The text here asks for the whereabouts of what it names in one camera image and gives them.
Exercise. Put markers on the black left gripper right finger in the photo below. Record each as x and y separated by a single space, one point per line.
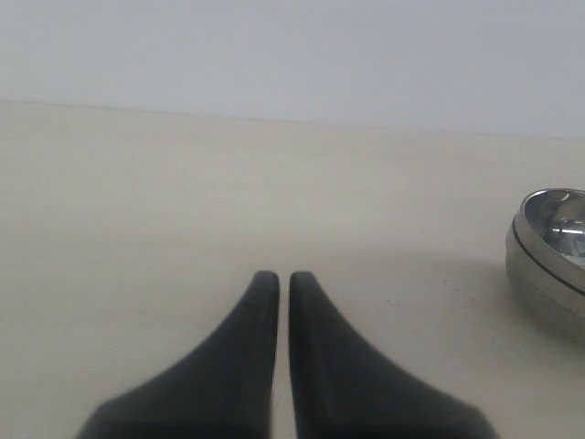
342 387

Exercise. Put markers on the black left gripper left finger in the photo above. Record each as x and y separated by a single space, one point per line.
221 389

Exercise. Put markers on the smooth stainless steel bowl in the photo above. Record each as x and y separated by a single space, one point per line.
555 304

